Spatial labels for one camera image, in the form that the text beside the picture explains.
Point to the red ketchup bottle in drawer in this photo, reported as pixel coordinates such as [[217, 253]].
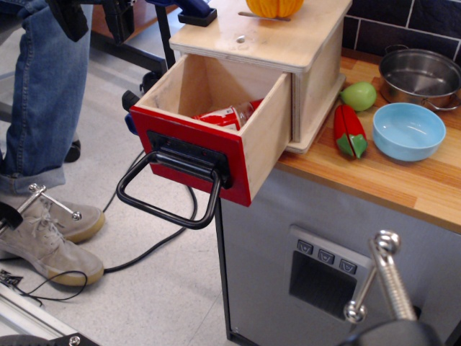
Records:
[[233, 117]]

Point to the wooden drawer with red front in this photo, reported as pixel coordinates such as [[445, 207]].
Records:
[[197, 85]]

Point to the blue clamp beside drawer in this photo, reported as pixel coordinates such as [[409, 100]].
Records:
[[129, 99]]

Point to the wooden box housing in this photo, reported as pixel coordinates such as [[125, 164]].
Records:
[[307, 45]]

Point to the blue clamp on box top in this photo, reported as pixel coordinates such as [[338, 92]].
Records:
[[194, 12]]

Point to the grey toy kitchen cabinet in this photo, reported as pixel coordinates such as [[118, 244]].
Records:
[[299, 253]]

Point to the red toy chili pepper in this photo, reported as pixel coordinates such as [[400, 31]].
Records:
[[349, 134]]

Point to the green toy pear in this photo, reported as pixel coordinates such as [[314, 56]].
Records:
[[360, 96]]

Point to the orange toy pumpkin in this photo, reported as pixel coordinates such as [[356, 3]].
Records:
[[274, 8]]

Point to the light blue bowl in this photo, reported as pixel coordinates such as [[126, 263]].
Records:
[[407, 132]]

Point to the person leg in blue jeans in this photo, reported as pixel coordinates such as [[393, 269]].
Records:
[[50, 80]]

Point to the near grey suede shoe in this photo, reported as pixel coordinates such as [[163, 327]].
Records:
[[48, 237]]

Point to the stainless steel pot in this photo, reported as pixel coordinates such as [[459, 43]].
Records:
[[420, 77]]

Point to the black metal drawer handle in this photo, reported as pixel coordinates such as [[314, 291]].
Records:
[[149, 196]]

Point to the aluminium frame rail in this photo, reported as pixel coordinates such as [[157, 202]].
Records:
[[25, 323]]

